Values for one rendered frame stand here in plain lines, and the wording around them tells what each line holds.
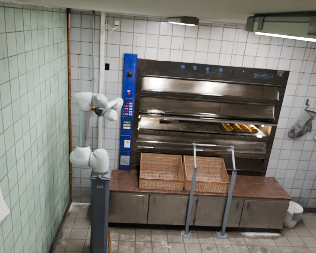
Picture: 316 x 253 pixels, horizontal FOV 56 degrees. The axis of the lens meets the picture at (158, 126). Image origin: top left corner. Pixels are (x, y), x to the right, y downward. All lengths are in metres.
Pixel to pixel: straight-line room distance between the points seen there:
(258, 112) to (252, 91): 0.30
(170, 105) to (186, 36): 0.87
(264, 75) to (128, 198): 2.31
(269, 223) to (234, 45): 2.34
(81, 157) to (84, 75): 1.18
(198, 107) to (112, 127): 1.15
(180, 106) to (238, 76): 0.82
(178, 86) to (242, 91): 0.83
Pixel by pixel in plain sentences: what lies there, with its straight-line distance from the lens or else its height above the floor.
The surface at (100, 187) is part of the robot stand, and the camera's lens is 3.18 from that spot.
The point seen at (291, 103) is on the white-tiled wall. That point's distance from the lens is 4.33.
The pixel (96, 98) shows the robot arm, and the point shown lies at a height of 1.80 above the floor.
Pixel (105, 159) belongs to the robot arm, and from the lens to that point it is 3.06.
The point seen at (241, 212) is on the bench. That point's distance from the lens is 4.13.
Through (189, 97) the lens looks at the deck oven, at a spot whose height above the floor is 1.66.
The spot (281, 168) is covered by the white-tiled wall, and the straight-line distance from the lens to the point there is 4.66.
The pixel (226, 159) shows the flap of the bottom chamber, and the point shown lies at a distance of 4.33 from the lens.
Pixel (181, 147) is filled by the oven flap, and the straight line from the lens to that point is 4.08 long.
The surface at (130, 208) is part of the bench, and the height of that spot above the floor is 0.33.
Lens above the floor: 2.56
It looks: 20 degrees down
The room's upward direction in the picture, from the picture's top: 5 degrees clockwise
